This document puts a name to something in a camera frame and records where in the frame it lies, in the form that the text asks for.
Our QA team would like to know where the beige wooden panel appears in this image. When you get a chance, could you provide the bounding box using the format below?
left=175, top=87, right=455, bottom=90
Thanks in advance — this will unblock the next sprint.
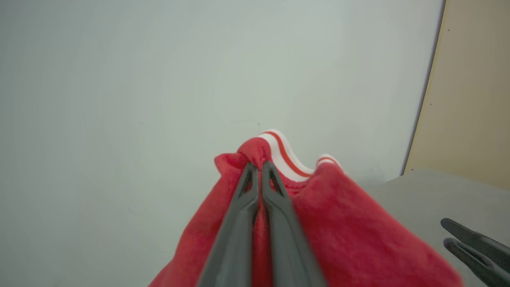
left=402, top=0, right=510, bottom=191

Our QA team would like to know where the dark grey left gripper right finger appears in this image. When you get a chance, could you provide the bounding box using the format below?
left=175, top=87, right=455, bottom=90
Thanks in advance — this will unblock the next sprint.
left=261, top=161, right=328, bottom=287

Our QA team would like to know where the red garment with white collar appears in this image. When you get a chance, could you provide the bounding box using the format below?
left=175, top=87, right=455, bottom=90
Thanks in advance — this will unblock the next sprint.
left=148, top=129, right=465, bottom=287

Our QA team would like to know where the grey sofa seat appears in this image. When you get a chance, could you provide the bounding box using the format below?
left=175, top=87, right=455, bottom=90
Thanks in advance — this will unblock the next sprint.
left=359, top=169, right=510, bottom=287

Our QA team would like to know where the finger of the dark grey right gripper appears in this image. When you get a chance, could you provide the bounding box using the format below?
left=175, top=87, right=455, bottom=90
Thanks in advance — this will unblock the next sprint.
left=443, top=238, right=510, bottom=287
left=441, top=218, right=510, bottom=276

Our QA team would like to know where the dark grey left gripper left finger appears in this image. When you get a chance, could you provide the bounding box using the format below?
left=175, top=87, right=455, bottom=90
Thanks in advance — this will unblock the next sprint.
left=197, top=162, right=260, bottom=287

